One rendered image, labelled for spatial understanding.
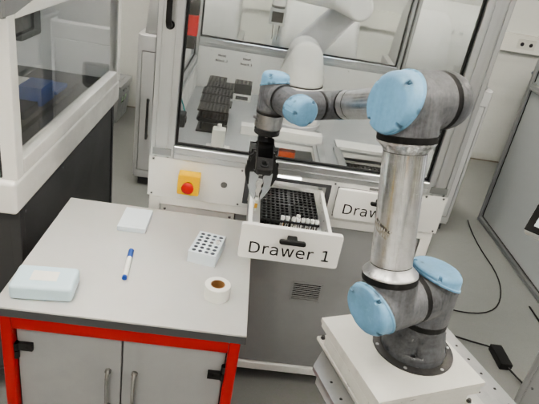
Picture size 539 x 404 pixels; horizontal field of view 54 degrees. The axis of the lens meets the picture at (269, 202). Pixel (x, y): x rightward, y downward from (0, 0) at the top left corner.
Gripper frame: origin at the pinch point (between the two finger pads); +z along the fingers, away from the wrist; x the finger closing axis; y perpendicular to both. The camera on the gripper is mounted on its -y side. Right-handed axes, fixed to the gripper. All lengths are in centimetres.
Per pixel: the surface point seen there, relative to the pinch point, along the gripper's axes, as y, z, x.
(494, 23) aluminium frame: 20, -54, -64
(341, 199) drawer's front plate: 21.4, 9.1, -31.8
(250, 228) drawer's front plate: -7.6, 6.5, 1.5
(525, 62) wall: 320, 1, -269
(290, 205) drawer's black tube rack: 11.6, 8.0, -12.8
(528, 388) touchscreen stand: -9, 62, -106
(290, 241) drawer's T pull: -12.1, 6.8, -9.4
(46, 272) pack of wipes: -20, 17, 53
